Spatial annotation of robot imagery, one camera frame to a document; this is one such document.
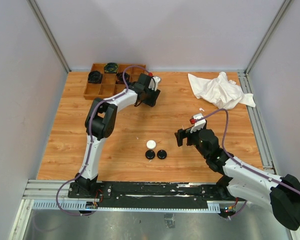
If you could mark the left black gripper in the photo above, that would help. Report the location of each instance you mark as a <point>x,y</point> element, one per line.
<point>152,102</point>

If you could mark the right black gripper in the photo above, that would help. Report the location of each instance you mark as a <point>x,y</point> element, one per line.
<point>182,133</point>

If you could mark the black earbud charging case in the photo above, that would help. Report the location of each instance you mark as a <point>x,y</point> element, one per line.
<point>162,154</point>

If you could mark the white round case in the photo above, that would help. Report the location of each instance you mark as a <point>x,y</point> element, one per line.
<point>151,144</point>

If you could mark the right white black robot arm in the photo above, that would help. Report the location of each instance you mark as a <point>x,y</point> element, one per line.
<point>278,194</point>

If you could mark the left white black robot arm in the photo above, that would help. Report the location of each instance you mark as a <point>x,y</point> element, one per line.
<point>100,124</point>

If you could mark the dark rolled fabric middle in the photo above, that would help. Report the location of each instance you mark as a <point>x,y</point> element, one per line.
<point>122,78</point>

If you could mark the dark rolled fabric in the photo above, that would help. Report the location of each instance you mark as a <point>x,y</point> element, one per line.
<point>95,77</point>
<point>111,68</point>
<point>122,78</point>

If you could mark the wooden compartment tray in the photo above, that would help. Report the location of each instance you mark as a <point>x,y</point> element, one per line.
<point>108,86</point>

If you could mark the dark rolled fabric top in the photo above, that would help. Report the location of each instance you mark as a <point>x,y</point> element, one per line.
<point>111,68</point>

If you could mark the white crumpled cloth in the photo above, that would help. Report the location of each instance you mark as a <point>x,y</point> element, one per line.
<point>222,92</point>

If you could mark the dark rolled fabric far left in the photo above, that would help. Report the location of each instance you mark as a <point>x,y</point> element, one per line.
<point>95,77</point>

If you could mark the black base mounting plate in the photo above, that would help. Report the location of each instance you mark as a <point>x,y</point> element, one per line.
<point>152,191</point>

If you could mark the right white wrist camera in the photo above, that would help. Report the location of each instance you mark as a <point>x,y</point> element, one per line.
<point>198,122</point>

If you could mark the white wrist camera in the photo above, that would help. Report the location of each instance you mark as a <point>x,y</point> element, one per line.
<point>198,122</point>
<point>154,82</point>

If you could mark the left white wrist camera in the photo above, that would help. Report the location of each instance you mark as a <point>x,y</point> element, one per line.
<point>154,82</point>

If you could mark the white slotted cable duct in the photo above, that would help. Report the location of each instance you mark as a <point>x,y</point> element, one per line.
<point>143,205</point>

